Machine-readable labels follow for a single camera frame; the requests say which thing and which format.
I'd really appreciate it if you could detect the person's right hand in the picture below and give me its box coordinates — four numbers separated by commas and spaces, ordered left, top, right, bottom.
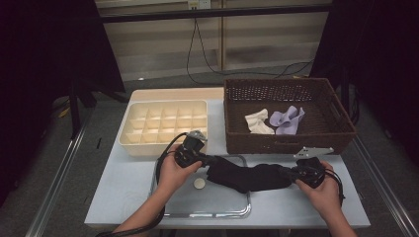
294, 160, 344, 222

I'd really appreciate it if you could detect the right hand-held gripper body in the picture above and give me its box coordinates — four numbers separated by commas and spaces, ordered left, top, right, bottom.
293, 146, 335, 190

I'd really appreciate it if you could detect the person's left hand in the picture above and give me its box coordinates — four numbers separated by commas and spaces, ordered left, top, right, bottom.
157, 143, 204, 199

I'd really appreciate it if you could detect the purple sock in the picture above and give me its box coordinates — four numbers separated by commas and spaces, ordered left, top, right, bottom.
269, 105, 306, 136

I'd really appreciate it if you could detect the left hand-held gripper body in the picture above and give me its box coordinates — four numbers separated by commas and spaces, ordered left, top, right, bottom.
173, 129, 210, 169

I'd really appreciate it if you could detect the left hand-held gripper cable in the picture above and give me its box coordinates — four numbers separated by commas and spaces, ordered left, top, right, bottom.
94, 131, 189, 237

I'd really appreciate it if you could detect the black horizontal bar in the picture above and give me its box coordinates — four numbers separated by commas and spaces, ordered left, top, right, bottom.
98, 3, 334, 24

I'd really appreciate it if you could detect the white sock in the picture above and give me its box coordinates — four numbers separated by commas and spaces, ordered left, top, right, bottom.
244, 108, 276, 135

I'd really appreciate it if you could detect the black metal stand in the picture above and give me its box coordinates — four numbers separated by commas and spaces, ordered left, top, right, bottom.
68, 78, 129, 139

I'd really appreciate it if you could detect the brown woven basket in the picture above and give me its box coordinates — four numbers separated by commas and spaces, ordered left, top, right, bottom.
222, 77, 358, 156

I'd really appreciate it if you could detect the black sock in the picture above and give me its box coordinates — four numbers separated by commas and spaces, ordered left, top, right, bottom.
206, 155, 294, 195

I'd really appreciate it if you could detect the cream divided storage box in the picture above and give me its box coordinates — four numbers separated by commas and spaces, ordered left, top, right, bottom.
118, 99, 210, 158

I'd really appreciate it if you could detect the black wall cable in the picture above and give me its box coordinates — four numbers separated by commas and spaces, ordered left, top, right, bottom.
196, 18, 314, 79
186, 18, 206, 86

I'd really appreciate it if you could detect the light wooden board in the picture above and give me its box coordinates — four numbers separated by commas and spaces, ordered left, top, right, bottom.
128, 87, 225, 103

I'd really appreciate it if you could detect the white wall power outlet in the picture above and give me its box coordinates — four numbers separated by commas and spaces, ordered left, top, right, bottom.
187, 0, 211, 10

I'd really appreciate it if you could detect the black curtain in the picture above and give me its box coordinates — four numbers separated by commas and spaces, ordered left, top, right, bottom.
309, 0, 419, 167
0, 0, 126, 206

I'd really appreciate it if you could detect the clear plastic box lid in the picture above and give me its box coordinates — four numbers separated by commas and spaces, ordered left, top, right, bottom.
149, 153, 252, 219

